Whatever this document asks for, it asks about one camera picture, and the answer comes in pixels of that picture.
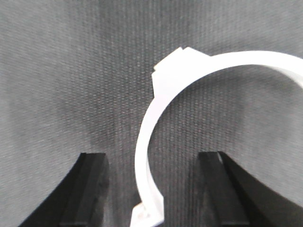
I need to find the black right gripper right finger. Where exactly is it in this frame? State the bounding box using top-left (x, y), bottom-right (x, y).
top-left (197, 151), bottom-right (303, 227)

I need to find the white curved PVC pipe clamp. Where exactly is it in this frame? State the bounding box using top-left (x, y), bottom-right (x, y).
top-left (130, 47), bottom-right (303, 227)

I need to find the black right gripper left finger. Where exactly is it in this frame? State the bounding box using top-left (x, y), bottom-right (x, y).
top-left (21, 153), bottom-right (109, 227)

